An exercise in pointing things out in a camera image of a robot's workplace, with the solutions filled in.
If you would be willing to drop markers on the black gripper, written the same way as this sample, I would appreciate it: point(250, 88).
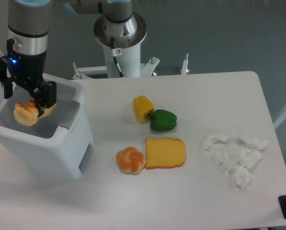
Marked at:
point(27, 72)

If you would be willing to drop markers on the golden croissant bread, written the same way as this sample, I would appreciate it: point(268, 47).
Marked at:
point(28, 115)

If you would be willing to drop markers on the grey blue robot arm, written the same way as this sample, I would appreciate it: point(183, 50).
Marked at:
point(28, 24)

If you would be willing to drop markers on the white trash can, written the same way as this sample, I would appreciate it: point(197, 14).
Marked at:
point(58, 144)

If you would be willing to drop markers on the round knotted bread roll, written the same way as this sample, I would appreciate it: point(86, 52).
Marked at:
point(130, 161)

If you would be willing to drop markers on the square toast bread slice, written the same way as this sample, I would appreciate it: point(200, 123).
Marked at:
point(164, 153)

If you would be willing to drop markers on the yellow bell pepper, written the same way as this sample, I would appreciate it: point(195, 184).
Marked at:
point(142, 106)

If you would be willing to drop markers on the green bell pepper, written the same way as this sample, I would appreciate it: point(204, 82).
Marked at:
point(162, 120)

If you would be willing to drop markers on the crumpled white tissue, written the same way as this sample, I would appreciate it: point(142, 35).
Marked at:
point(222, 158)
point(254, 142)
point(242, 178)
point(211, 139)
point(248, 158)

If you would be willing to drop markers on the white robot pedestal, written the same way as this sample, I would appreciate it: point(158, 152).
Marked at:
point(121, 43)

